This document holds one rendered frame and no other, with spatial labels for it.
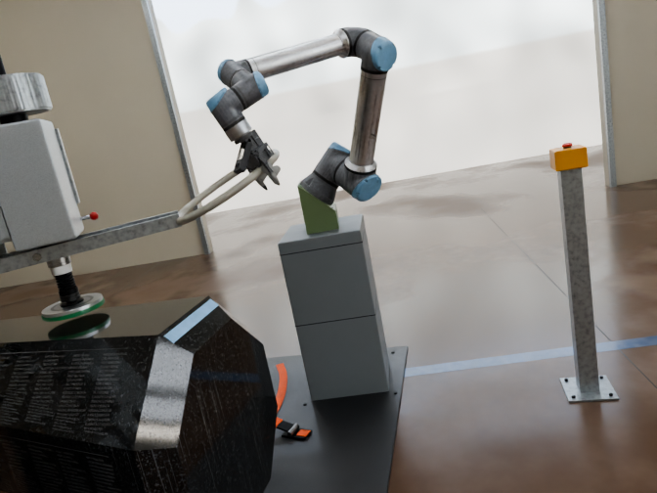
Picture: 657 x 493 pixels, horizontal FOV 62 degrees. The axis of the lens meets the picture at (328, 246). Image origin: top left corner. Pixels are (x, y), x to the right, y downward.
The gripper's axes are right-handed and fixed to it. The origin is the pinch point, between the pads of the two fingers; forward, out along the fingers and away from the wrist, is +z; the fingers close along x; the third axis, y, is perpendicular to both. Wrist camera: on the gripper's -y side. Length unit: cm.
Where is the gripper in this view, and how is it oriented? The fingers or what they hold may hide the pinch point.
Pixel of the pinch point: (270, 186)
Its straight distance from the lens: 199.8
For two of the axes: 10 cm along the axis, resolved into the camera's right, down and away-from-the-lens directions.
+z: 5.3, 7.9, 3.0
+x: -6.5, 1.5, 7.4
